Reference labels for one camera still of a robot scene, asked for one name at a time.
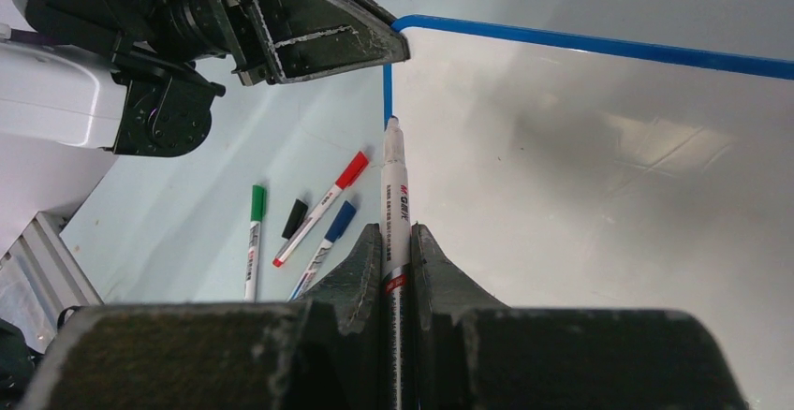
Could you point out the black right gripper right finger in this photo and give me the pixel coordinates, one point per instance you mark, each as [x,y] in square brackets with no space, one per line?
[475,352]

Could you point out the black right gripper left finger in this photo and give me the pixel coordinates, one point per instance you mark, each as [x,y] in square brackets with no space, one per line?
[318,352]

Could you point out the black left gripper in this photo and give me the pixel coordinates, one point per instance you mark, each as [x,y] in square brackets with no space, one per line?
[306,39]

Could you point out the black whiteboard marker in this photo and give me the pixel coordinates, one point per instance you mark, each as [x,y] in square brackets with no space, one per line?
[395,230]

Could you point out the black marker cap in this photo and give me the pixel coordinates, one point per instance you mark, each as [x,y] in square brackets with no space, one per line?
[295,218]

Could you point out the blue-framed whiteboard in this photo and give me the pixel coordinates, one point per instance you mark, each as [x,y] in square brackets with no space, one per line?
[562,170]

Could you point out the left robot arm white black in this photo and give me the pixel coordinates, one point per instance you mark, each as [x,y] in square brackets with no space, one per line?
[120,75]

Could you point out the blue whiteboard marker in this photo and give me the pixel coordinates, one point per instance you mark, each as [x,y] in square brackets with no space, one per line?
[335,232]

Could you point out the green whiteboard marker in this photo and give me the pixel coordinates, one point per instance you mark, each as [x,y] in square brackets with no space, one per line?
[257,212]

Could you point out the red whiteboard marker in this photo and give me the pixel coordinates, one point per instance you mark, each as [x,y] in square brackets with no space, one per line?
[351,173]

